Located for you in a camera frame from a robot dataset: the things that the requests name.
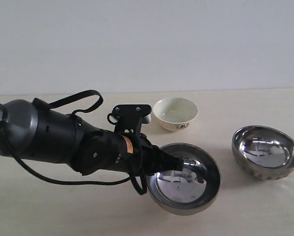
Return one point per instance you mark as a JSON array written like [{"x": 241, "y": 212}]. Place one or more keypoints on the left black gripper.
[{"x": 106, "y": 150}]

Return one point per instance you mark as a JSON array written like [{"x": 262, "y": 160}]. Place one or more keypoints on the smooth stainless steel bowl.
[{"x": 191, "y": 190}]

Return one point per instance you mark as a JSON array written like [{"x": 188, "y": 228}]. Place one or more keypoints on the cream ceramic floral bowl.
[{"x": 175, "y": 113}]

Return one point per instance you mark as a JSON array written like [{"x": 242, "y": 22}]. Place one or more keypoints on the ribbed stainless steel bowl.
[{"x": 263, "y": 152}]

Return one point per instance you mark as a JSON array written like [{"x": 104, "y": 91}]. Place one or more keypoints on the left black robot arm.
[{"x": 33, "y": 131}]

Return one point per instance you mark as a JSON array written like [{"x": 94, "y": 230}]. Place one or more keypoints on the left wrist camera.
[{"x": 128, "y": 118}]

